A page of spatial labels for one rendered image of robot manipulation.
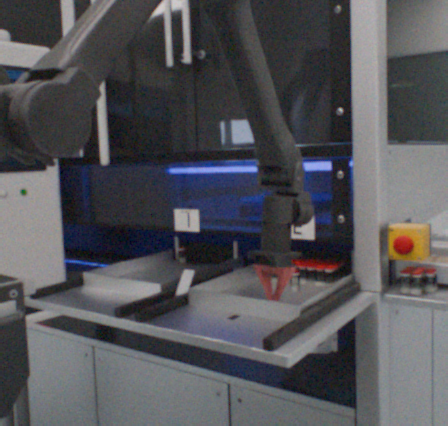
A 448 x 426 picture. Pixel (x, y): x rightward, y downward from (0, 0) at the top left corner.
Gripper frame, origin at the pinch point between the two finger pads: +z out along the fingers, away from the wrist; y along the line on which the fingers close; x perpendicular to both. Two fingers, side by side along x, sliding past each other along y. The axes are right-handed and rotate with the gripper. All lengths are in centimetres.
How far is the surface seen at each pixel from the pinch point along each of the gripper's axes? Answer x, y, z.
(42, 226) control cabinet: 87, 10, -9
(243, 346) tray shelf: -2.6, -14.0, 5.8
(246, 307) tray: 5.5, -0.6, 2.2
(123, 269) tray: 54, 12, 0
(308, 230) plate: 4.3, 23.2, -13.3
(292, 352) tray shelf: -10.8, -12.5, 5.5
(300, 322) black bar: -8.1, -4.5, 2.3
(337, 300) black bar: -8.1, 12.0, 0.2
